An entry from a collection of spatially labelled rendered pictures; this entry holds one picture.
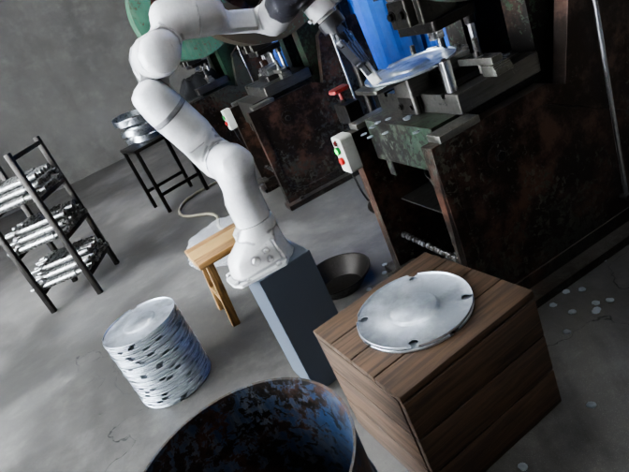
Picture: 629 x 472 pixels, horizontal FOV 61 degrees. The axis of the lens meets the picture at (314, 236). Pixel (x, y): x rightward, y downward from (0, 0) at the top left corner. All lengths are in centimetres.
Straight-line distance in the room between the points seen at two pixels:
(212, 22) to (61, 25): 666
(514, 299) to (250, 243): 73
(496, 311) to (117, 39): 730
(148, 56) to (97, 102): 670
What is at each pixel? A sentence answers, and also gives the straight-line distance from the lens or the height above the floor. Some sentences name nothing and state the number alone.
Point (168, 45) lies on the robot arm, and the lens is 139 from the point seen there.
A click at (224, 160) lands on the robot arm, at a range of 142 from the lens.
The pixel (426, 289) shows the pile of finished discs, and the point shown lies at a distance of 138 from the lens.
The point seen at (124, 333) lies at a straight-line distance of 209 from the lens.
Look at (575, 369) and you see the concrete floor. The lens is 161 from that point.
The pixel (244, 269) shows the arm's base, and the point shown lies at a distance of 156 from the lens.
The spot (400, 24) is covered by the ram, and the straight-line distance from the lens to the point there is 173.
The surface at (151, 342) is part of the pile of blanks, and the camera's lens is 199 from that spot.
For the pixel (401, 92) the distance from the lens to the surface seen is 173.
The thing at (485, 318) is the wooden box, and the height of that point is 35.
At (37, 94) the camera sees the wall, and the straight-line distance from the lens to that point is 808.
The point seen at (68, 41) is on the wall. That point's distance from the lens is 808.
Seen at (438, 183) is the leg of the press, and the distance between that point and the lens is 153.
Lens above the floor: 112
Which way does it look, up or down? 24 degrees down
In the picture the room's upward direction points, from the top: 24 degrees counter-clockwise
